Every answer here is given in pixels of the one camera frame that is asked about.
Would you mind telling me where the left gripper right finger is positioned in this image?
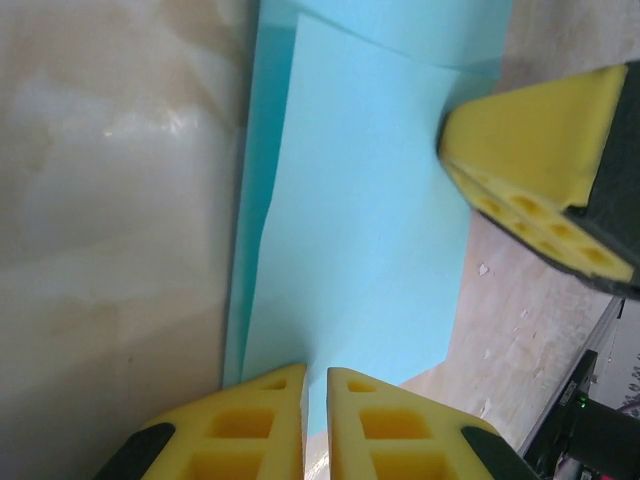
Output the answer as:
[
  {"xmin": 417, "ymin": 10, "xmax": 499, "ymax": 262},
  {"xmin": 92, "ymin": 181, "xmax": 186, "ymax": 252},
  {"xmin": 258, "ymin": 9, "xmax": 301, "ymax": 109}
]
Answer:
[{"xmin": 327, "ymin": 367, "xmax": 539, "ymax": 480}]

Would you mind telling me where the light blue paper sheet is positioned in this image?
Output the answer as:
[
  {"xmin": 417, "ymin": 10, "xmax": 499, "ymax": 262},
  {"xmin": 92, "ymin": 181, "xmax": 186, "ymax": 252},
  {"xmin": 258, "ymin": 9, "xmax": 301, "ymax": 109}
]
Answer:
[{"xmin": 219, "ymin": 0, "xmax": 514, "ymax": 436}]

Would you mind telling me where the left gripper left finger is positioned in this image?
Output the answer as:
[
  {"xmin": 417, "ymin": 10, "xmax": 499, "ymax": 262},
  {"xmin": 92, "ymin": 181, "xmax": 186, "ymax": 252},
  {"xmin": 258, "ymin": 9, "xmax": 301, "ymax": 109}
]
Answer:
[{"xmin": 92, "ymin": 363, "xmax": 308, "ymax": 480}]

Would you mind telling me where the long aluminium mounting rail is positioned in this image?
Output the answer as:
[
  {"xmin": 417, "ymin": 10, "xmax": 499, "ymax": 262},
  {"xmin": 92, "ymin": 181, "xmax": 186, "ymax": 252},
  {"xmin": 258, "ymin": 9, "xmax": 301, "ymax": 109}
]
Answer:
[{"xmin": 574, "ymin": 297, "xmax": 631, "ymax": 371}]

